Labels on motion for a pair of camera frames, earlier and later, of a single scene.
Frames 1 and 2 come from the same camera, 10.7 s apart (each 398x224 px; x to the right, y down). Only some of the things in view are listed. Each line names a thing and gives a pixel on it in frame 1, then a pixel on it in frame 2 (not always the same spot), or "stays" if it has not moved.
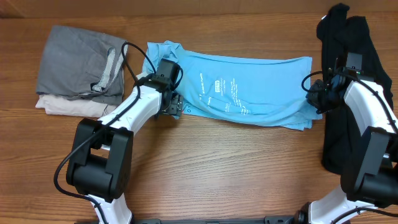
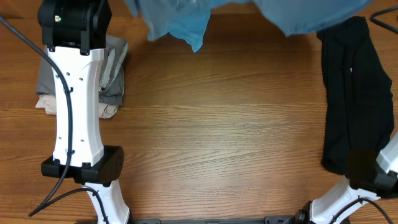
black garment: x=347 y=51 stays
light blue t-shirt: x=270 y=91 → x=189 y=19
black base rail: x=270 y=219 stays
